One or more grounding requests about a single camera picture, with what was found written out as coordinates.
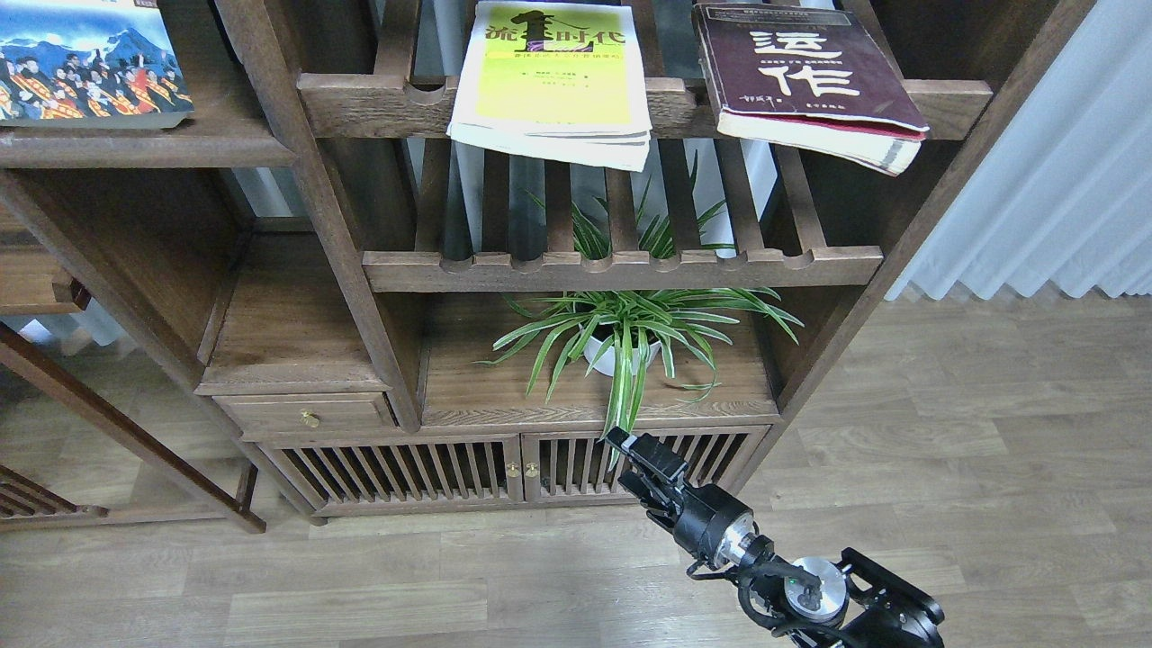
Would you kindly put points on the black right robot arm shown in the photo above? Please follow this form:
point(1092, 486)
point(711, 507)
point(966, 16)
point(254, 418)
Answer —
point(854, 602)

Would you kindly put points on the dark wooden bookshelf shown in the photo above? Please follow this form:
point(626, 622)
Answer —
point(290, 246)

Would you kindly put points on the dark maroon cover book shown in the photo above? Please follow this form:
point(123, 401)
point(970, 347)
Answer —
point(808, 78)

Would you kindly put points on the green spider plant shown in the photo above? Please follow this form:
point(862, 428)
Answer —
point(687, 318)

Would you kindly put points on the brass drawer knob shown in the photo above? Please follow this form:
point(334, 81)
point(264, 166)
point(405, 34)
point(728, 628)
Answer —
point(309, 420)

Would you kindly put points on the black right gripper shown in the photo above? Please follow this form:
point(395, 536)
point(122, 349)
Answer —
point(708, 522)

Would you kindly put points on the white pleated curtain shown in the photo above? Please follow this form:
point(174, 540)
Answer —
point(1065, 196)

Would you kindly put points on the yellow green cover book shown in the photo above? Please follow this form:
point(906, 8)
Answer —
point(558, 81)

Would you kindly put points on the white plant pot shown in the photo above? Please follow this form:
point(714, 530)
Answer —
point(600, 352)

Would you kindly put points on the colourful mountain cover book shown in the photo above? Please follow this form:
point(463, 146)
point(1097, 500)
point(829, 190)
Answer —
point(90, 64)

